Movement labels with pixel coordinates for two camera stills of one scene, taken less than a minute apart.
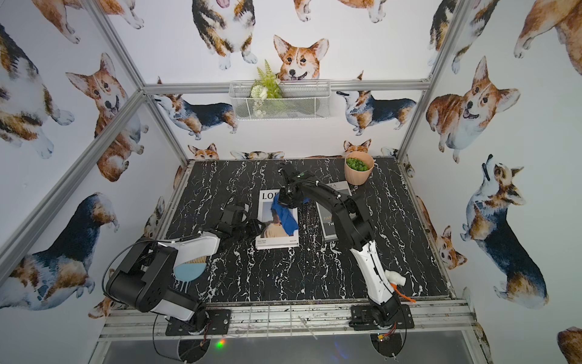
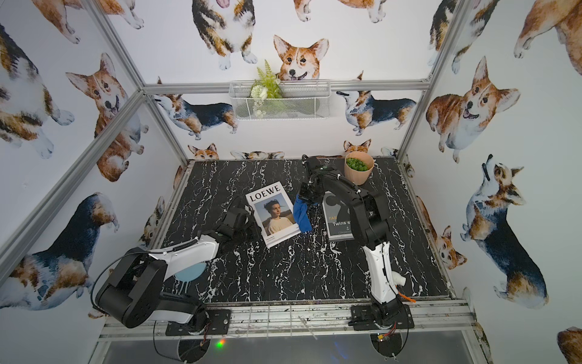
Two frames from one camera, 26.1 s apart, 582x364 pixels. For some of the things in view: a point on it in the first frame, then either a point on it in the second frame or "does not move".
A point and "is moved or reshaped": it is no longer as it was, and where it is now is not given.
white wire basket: x=301 y=100 does not move
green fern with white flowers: x=265 y=87 does not move
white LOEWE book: x=273 y=235 is moved or reshaped
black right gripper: x=282 y=190 → x=303 y=194
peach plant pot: x=358 y=167 does not move
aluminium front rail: x=449 y=319 does not move
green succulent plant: x=357 y=164 does not move
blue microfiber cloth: x=288 y=221 → x=301 y=213
